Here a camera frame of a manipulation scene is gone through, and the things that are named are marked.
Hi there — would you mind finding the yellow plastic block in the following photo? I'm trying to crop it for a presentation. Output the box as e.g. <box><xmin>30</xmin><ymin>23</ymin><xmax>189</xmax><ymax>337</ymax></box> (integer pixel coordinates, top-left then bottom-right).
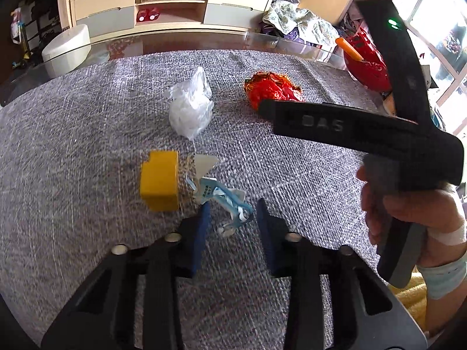
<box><xmin>139</xmin><ymin>150</ymin><xmax>179</xmax><ymax>212</ymax></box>

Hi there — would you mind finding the red foil wrapper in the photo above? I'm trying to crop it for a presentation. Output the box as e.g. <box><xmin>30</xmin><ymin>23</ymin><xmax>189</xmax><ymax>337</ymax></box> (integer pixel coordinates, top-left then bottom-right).
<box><xmin>244</xmin><ymin>71</ymin><xmax>305</xmax><ymax>111</ymax></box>

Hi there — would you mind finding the blue white paper packaging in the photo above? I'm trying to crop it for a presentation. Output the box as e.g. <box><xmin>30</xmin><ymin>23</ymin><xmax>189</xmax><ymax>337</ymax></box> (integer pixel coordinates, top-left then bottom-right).
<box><xmin>186</xmin><ymin>154</ymin><xmax>254</xmax><ymax>237</ymax></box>

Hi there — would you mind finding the white plastic bag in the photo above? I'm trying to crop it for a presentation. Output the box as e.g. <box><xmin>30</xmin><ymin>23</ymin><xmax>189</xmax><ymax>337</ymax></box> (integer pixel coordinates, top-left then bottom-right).
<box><xmin>164</xmin><ymin>66</ymin><xmax>214</xmax><ymax>140</ymax></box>

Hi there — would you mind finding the yellow fluffy cushion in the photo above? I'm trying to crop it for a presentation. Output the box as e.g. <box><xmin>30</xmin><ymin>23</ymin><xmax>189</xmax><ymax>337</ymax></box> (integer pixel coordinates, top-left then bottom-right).
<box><xmin>388</xmin><ymin>267</ymin><xmax>427</xmax><ymax>332</ymax></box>

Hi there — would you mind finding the red plastic basket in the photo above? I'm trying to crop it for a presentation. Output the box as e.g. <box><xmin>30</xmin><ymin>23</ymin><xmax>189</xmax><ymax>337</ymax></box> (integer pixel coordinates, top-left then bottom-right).
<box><xmin>344</xmin><ymin>29</ymin><xmax>392</xmax><ymax>93</ymax></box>

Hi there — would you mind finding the orange stick in basket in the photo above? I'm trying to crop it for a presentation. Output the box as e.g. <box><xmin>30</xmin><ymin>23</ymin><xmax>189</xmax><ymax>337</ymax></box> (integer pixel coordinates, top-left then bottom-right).
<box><xmin>335</xmin><ymin>37</ymin><xmax>364</xmax><ymax>62</ymax></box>

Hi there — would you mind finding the grey woven table mat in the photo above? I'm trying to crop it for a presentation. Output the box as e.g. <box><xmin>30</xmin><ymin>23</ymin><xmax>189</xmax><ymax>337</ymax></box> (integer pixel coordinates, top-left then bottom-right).
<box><xmin>1</xmin><ymin>51</ymin><xmax>378</xmax><ymax>342</ymax></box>

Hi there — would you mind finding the floral cloth pile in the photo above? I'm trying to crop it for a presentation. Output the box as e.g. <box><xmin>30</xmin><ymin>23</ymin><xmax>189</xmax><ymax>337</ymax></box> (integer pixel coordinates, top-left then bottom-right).
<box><xmin>262</xmin><ymin>0</ymin><xmax>339</xmax><ymax>52</ymax></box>

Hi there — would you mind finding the beige TV cabinet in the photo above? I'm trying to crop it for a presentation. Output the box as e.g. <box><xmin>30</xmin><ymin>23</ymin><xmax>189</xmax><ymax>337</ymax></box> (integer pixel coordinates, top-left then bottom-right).
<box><xmin>68</xmin><ymin>0</ymin><xmax>272</xmax><ymax>42</ymax></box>

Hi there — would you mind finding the glass coffee table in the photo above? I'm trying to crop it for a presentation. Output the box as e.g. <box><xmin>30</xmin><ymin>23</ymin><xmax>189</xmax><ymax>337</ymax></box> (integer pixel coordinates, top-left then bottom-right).
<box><xmin>0</xmin><ymin>30</ymin><xmax>366</xmax><ymax>107</ymax></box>

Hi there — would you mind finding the white round stool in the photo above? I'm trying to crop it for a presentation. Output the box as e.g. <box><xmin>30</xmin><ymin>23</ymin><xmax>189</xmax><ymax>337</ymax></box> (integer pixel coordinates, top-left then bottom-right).
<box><xmin>42</xmin><ymin>24</ymin><xmax>91</xmax><ymax>78</ymax></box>

